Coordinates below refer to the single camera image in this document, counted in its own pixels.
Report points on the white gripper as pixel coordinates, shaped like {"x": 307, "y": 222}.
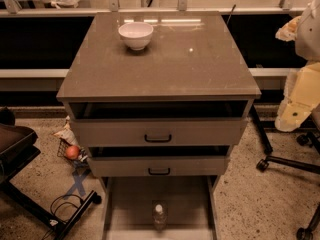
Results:
{"x": 309, "y": 37}

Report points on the clear plastic water bottle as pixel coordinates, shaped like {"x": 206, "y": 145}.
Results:
{"x": 159, "y": 215}

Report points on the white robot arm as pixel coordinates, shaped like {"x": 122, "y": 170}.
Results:
{"x": 307, "y": 42}

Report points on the grey drawer cabinet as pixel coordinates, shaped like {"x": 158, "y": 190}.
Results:
{"x": 190, "y": 69}

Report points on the top grey drawer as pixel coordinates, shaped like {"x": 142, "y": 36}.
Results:
{"x": 185, "y": 132}

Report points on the grey drawer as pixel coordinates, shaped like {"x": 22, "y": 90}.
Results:
{"x": 185, "y": 132}
{"x": 135, "y": 161}
{"x": 129, "y": 204}

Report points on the middle grey drawer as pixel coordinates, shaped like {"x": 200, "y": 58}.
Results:
{"x": 135, "y": 161}

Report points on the bottom grey drawer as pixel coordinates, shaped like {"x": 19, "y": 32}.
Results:
{"x": 129, "y": 204}

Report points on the white ceramic bowl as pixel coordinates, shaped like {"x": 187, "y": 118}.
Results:
{"x": 136, "y": 35}

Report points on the crumpled snack bag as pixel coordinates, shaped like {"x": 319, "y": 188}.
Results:
{"x": 67, "y": 134}

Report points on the red apple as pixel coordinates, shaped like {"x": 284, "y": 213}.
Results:
{"x": 72, "y": 152}

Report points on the black chair left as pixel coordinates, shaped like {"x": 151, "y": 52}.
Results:
{"x": 48, "y": 180}

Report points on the black top drawer handle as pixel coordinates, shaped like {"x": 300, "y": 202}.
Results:
{"x": 151, "y": 139}

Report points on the black drawer handle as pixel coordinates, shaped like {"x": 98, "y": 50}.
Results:
{"x": 151, "y": 139}
{"x": 159, "y": 172}

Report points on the black middle drawer handle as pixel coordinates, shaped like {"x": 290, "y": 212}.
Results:
{"x": 159, "y": 172}

